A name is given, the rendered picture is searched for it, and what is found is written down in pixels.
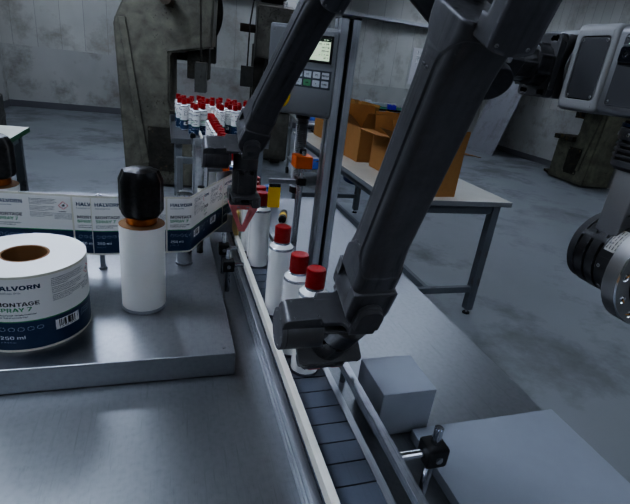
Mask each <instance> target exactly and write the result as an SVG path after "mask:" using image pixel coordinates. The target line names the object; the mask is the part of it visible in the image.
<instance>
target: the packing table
mask: <svg viewBox="0 0 630 504"><path fill-rule="evenodd" d="M307 135H308V136H307V137H308V138H307V143H306V144H307V145H306V146H307V147H306V148H307V149H308V150H309V151H311V152H312V153H313V154H315V155H316V156H317V157H319V155H320V146H321V138H320V137H318V136H316V135H315V134H314V133H308V134H307ZM378 172H379V171H377V170H376V169H374V168H372V167H370V166H369V163H366V162H355V161H353V160H352V159H350V158H348V157H346V156H344V155H343V160H342V167H341V175H343V176H344V177H346V178H347V179H348V180H350V181H351V182H352V183H354V184H355V192H354V194H342V193H338V196H337V198H353V205H352V209H353V210H354V211H352V213H357V212H356V211H355V210H358V206H359V200H360V194H361V189H362V190H363V191H364V192H366V193H367V194H368V195H370V194H371V191H372V188H373V186H374V183H375V180H376V178H377V175H378ZM302 197H315V193H314V192H302ZM512 204H513V203H512V202H510V201H507V200H505V199H503V198H501V197H499V196H497V195H494V194H492V193H490V192H488V191H486V190H483V189H481V188H479V187H477V186H475V185H473V184H470V183H468V182H466V181H464V180H462V179H458V183H457V187H456V191H455V195H454V197H434V199H433V201H432V204H431V206H430V208H429V210H428V212H427V213H458V214H486V218H485V221H484V225H483V229H482V232H481V236H480V240H479V243H478V247H477V251H476V255H475V258H474V262H473V266H472V269H471V273H470V277H469V281H468V284H467V285H452V286H427V285H426V284H425V283H424V282H423V281H422V280H421V279H420V278H419V277H418V276H417V275H415V274H414V273H413V272H412V271H411V270H410V269H409V268H408V267H407V266H406V265H405V264H403V271H402V272H403V273H404V274H405V275H406V276H407V277H408V278H409V279H410V280H411V281H412V282H413V283H414V284H415V285H416V286H417V288H418V289H419V290H420V291H421V292H422V293H423V294H441V293H465V295H464V299H463V303H462V307H463V308H464V309H465V310H462V313H464V314H469V311H467V310H472V308H473V305H474V301H475V298H476V294H477V290H478V287H479V283H480V280H481V276H482V273H483V269H484V266H485V262H486V258H487V255H488V251H489V248H490V244H491V241H492V237H493V233H494V230H495V226H496V223H497V219H498V216H499V212H500V209H501V207H506V208H511V207H512ZM336 208H337V209H338V210H339V211H340V212H341V213H342V214H343V215H344V216H345V217H346V218H347V219H348V220H349V221H350V222H351V223H352V224H353V225H354V226H355V227H356V228H358V226H359V222H358V221H357V220H356V219H355V218H354V217H353V216H352V215H351V214H350V213H349V212H348V211H347V210H345V209H344V208H343V207H342V206H341V205H340V204H339V203H338V202H337V203H336Z"/></svg>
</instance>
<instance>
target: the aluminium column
mask: <svg viewBox="0 0 630 504"><path fill-rule="evenodd" d="M361 22H362V19H361V18H355V17H349V16H337V17H336V19H335V28H336V29H339V32H340V36H339V44H338V52H337V60H336V68H335V76H334V85H333V93H332V101H331V109H330V117H329V119H328V120H327V119H324V121H323V129H322V138H321V146H320V155H319V163H318V171H317V180H316V188H315V197H314V205H313V214H312V222H311V231H310V239H309V248H308V254H309V263H308V266H309V265H314V264H315V265H321V266H323V267H325V268H326V276H327V269H328V261H329V254H330V247H331V240H332V232H333V225H334V218H335V210H336V203H337V196H338V189H339V181H340V174H341V167H342V160H343V152H344V145H345V138H346V131H347V123H348V116H349V109H350V102H351V94H352V87H353V80H354V73H355V65H356V58H357V51H358V43H359V36H360V29H361Z"/></svg>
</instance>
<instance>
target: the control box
mask: <svg viewBox="0 0 630 504"><path fill-rule="evenodd" d="M287 24H288V23H278V22H272V23H271V31H270V46H269V60H268V63H269V61H270V59H271V57H272V55H273V53H274V51H275V49H276V47H277V45H278V43H279V41H280V39H281V36H282V34H283V32H284V30H285V28H286V26H287ZM323 36H333V37H334V45H333V54H332V62H331V65H329V64H321V63H313V62H308V63H307V65H306V66H305V68H304V69H312V70H320V71H328V72H332V73H331V82H330V90H329V91H328V90H321V89H314V88H307V87H299V86H294V87H293V89H292V91H291V93H290V95H289V96H288V98H287V100H286V102H285V103H284V105H283V107H282V109H281V111H280V112H282V113H289V114H295V115H302V116H308V117H314V118H321V119H327V120H328V119H329V117H330V109H331V101H332V93H333V85H334V76H335V68H336V60H337V52H338V44H339V36H340V32H339V29H336V28H327V29H326V31H325V33H324V34H323Z"/></svg>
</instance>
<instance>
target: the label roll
mask: <svg viewBox="0 0 630 504"><path fill-rule="evenodd" d="M91 318H92V313H91V301H90V288H89V276H88V264H87V252H86V246H85V245H84V244H83V243H82V242H81V241H79V240H77V239H75V238H72V237H68V236H64V235H58V234H48V233H27V234H15V235H8V236H2V237H0V352H9V353H13V352H28V351H35V350H40V349H44V348H48V347H51V346H55V345H58V344H60V343H63V342H65V341H67V340H69V339H71V338H73V337H75V336H76V335H78V334H79V333H81V332H82V331H83V330H84V329H85V328H86V327H87V326H88V325H89V323H90V321H91Z"/></svg>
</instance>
